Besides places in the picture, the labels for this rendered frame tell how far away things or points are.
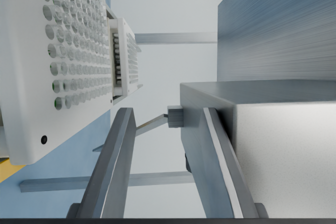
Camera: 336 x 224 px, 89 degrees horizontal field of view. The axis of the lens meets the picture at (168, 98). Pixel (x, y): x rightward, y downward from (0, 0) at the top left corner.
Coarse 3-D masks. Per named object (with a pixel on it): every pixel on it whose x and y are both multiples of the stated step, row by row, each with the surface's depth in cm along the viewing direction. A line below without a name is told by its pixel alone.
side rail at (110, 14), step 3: (105, 6) 47; (108, 9) 49; (108, 12) 50; (111, 12) 52; (108, 15) 52; (111, 15) 53; (114, 15) 56; (111, 18) 55; (114, 18) 56; (138, 48) 120; (138, 51) 134
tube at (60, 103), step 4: (68, 96) 18; (56, 100) 17; (60, 100) 17; (64, 100) 17; (68, 100) 18; (56, 104) 17; (60, 104) 17; (64, 104) 17; (68, 104) 18; (56, 108) 17; (60, 108) 17; (64, 108) 17; (68, 108) 18
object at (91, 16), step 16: (64, 0) 18; (80, 0) 22; (96, 0) 27; (64, 16) 17; (80, 16) 21; (96, 16) 27; (64, 32) 18; (80, 32) 22; (96, 32) 26; (96, 48) 26; (80, 64) 21; (80, 80) 21; (96, 80) 26
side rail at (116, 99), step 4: (140, 84) 132; (132, 92) 87; (112, 96) 60; (116, 96) 60; (120, 96) 61; (124, 96) 67; (112, 100) 51; (116, 100) 55; (120, 100) 60; (0, 160) 15
